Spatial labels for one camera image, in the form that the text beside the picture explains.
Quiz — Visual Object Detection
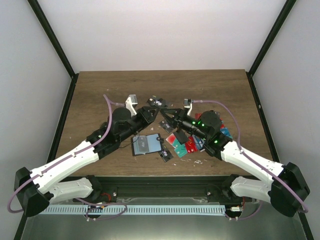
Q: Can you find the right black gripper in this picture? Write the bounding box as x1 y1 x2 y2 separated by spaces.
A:
160 107 210 141

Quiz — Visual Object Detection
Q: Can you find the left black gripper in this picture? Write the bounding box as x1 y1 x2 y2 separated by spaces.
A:
117 106 161 143

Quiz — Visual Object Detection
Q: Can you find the black VIP card pile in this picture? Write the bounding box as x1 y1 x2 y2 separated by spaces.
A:
146 95 168 109

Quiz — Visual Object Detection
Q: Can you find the plain black card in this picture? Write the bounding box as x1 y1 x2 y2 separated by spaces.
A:
173 129 189 145

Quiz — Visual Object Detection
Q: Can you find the white card red circle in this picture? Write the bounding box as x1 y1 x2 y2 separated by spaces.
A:
166 133 180 149

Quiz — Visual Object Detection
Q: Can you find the black leather card holder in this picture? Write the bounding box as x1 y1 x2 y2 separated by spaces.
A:
131 133 164 156

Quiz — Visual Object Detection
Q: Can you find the red card with gold text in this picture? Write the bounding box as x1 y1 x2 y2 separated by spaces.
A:
184 136 202 153

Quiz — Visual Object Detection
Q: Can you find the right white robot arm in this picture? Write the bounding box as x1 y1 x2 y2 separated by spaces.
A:
160 108 310 217

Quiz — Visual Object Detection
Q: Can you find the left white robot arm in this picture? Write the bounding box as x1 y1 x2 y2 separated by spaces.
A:
14 106 159 217

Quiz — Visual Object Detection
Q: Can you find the teal card upper pile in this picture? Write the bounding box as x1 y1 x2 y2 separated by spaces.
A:
174 144 188 158

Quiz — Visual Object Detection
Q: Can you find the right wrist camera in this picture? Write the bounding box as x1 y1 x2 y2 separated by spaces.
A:
183 98 194 116

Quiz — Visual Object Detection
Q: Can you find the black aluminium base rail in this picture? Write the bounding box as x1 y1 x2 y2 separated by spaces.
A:
85 174 239 203

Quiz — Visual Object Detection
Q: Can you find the light blue cable duct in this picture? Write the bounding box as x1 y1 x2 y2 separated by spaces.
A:
41 204 226 216

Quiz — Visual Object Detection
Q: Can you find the right black frame post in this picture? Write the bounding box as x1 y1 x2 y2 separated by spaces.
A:
246 0 297 76

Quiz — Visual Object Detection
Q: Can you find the black frame post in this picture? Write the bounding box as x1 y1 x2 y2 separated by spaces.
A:
246 0 297 76
26 0 76 78

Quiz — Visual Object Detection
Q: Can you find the left black frame post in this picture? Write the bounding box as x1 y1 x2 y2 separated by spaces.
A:
26 0 76 78

